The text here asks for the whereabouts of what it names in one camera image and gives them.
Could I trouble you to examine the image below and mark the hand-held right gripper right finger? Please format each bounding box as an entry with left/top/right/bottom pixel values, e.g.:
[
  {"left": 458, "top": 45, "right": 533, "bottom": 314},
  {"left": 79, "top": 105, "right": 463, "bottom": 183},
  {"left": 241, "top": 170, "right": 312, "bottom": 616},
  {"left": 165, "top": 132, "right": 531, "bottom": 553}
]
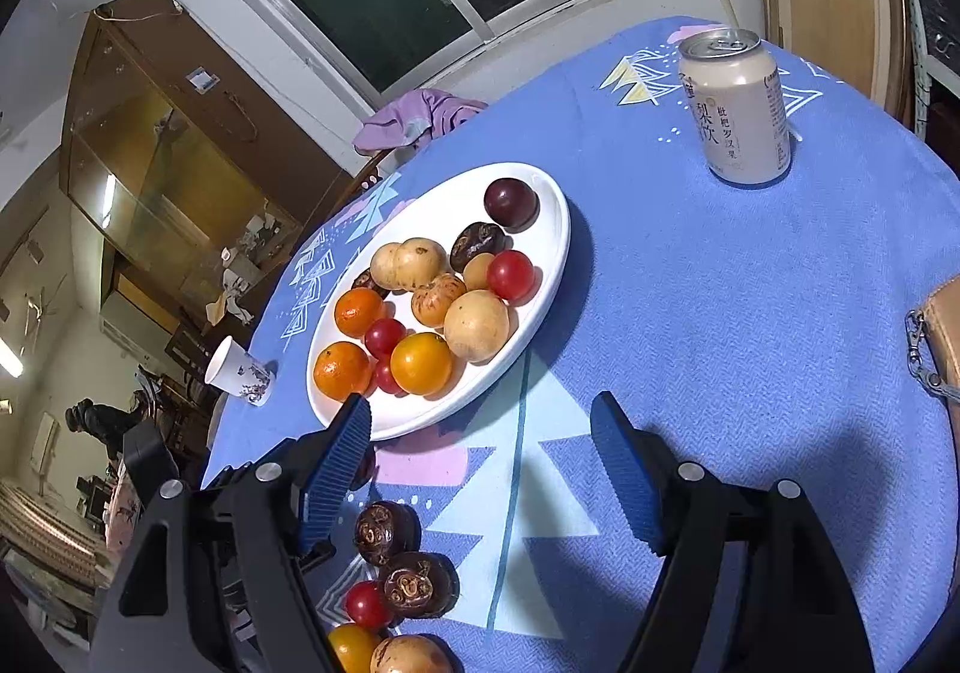
[{"left": 589, "top": 391, "right": 875, "bottom": 673}]

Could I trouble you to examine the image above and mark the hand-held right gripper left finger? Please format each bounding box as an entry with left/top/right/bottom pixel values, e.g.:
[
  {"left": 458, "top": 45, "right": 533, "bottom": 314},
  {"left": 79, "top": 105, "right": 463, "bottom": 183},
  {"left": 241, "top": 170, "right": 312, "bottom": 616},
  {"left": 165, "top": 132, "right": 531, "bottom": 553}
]
[{"left": 90, "top": 394, "right": 374, "bottom": 673}]

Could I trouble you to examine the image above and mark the red tomato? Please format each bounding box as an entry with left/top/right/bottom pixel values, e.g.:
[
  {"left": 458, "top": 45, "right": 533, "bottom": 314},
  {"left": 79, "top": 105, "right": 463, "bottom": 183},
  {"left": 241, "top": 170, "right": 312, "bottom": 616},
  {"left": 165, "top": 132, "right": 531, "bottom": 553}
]
[
  {"left": 487, "top": 250, "right": 538, "bottom": 303},
  {"left": 373, "top": 355, "right": 406, "bottom": 396},
  {"left": 344, "top": 581, "right": 395, "bottom": 631},
  {"left": 364, "top": 318, "right": 407, "bottom": 360}
]

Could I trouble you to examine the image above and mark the yellow tomato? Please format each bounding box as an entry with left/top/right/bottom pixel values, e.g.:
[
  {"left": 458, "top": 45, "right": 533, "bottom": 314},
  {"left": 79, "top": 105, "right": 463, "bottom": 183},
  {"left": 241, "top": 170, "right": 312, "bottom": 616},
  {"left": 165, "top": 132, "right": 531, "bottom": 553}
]
[{"left": 390, "top": 332, "right": 456, "bottom": 396}]

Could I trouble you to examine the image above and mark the dark brown water chestnut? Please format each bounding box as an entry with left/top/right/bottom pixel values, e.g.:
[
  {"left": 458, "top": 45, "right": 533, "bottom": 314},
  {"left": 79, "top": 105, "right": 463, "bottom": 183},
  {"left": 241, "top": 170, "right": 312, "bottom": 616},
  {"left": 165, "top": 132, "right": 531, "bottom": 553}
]
[
  {"left": 449, "top": 222, "right": 505, "bottom": 274},
  {"left": 354, "top": 501, "right": 421, "bottom": 567},
  {"left": 351, "top": 268, "right": 391, "bottom": 301},
  {"left": 377, "top": 551, "right": 455, "bottom": 619}
]

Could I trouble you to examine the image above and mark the striped small pepino melon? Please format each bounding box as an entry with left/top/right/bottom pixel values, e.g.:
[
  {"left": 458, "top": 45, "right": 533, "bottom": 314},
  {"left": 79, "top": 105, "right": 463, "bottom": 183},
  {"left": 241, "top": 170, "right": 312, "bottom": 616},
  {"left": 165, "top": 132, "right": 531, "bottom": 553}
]
[{"left": 411, "top": 272, "right": 468, "bottom": 329}]

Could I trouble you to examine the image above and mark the large cream pepino melon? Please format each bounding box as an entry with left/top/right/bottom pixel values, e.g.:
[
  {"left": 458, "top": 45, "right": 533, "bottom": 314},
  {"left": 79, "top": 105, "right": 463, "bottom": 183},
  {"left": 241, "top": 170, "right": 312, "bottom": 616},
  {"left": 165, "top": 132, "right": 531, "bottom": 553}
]
[
  {"left": 443, "top": 289, "right": 511, "bottom": 364},
  {"left": 393, "top": 238, "right": 449, "bottom": 291}
]

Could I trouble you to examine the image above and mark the white oval plate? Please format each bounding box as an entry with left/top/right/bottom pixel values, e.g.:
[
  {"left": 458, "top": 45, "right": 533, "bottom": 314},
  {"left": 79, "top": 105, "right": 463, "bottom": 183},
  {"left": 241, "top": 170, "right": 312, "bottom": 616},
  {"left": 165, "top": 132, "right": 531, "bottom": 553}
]
[{"left": 306, "top": 161, "right": 572, "bottom": 442}]

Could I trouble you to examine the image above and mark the small purple tomato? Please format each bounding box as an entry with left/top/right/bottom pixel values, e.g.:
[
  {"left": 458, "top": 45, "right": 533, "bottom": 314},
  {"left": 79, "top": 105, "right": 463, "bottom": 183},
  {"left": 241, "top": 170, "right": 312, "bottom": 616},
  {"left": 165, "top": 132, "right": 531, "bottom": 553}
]
[{"left": 483, "top": 178, "right": 540, "bottom": 231}]

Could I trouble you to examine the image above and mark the dark figure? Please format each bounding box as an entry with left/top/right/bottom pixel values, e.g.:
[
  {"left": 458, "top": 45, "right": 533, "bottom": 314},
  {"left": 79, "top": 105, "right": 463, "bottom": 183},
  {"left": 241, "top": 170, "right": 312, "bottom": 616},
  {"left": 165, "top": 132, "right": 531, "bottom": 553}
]
[{"left": 65, "top": 399, "right": 151, "bottom": 460}]

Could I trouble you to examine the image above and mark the orange mandarin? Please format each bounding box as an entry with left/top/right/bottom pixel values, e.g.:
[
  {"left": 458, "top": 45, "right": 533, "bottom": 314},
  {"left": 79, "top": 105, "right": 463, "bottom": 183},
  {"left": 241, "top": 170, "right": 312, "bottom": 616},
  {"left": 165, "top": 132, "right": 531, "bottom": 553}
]
[
  {"left": 334, "top": 287, "right": 386, "bottom": 339},
  {"left": 313, "top": 340, "right": 374, "bottom": 402}
]

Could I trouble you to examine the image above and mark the floral paper cup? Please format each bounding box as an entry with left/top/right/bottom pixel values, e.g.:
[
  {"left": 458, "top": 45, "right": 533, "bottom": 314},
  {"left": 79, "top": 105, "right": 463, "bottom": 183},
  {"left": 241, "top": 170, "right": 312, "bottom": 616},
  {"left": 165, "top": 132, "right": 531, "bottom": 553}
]
[{"left": 205, "top": 335, "right": 276, "bottom": 407}]

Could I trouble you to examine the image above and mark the orange kumquat on table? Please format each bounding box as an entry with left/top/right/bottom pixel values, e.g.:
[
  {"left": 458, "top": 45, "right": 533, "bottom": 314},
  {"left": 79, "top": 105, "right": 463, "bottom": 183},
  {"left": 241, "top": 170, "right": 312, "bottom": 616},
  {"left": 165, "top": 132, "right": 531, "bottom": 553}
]
[{"left": 328, "top": 623, "right": 383, "bottom": 673}]

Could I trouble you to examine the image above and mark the small orange pepino melon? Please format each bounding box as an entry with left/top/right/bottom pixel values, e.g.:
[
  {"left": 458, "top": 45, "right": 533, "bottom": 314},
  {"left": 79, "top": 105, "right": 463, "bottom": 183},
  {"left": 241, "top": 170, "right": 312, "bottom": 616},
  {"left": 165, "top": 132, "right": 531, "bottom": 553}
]
[{"left": 370, "top": 635, "right": 453, "bottom": 673}]

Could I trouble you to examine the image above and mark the blue printed tablecloth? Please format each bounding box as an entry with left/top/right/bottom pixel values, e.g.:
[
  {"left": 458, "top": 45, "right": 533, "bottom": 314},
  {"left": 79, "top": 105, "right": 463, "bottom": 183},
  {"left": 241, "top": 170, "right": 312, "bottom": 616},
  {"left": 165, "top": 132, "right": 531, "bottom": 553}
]
[{"left": 201, "top": 16, "right": 960, "bottom": 673}]

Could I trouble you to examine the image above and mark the small pale yellow fruit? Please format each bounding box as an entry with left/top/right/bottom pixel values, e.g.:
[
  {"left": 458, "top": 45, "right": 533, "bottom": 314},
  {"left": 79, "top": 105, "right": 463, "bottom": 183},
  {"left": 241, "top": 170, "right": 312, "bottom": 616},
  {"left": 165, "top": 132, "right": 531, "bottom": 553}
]
[{"left": 370, "top": 242, "right": 402, "bottom": 291}]

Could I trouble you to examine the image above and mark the wooden glass cabinet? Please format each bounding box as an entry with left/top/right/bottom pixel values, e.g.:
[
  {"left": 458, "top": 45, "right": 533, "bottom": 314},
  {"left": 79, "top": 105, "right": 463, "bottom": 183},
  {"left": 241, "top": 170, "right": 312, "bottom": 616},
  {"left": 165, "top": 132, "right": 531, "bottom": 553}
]
[{"left": 60, "top": 0, "right": 353, "bottom": 314}]

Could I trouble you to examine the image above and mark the wooden chair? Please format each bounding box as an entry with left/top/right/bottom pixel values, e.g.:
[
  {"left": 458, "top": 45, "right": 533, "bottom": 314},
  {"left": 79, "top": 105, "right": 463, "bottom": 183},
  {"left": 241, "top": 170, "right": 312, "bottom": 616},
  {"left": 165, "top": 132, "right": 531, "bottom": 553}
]
[{"left": 352, "top": 148, "right": 410, "bottom": 194}]

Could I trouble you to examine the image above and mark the tan bag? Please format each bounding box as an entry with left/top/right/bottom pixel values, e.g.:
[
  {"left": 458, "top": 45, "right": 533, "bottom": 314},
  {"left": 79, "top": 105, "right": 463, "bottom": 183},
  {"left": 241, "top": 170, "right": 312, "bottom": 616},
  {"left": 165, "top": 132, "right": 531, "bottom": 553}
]
[{"left": 904, "top": 275, "right": 960, "bottom": 408}]

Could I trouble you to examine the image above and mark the purple cloth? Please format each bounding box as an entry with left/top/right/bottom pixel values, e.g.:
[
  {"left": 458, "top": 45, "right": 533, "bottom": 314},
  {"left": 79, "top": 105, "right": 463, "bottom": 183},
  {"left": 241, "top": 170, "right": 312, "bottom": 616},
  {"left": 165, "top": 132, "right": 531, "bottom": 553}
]
[{"left": 353, "top": 89, "right": 488, "bottom": 156}]

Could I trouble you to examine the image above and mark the cream drink can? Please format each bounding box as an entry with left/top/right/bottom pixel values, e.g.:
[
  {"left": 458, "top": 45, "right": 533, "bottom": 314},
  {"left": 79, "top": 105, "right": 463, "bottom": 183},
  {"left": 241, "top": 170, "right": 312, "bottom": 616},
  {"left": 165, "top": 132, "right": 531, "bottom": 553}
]
[{"left": 678, "top": 28, "right": 793, "bottom": 186}]

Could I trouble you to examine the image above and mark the wooden framed panel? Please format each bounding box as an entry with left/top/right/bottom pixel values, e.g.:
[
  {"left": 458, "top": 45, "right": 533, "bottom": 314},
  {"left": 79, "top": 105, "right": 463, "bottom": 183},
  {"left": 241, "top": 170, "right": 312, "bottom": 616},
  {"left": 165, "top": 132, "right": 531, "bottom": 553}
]
[{"left": 756, "top": 0, "right": 912, "bottom": 119}]

